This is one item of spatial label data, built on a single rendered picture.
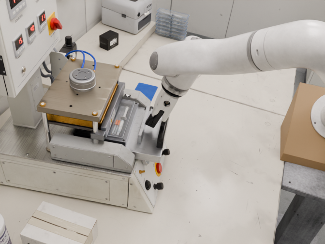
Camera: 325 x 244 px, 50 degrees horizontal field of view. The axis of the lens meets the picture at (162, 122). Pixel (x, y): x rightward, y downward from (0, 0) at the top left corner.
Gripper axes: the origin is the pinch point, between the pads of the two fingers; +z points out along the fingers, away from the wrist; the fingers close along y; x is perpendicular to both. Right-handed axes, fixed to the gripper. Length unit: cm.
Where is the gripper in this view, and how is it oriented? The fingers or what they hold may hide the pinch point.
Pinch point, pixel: (152, 120)
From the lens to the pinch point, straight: 113.0
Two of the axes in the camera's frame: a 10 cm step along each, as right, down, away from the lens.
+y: 1.5, -6.5, 7.5
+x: -8.9, -4.1, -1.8
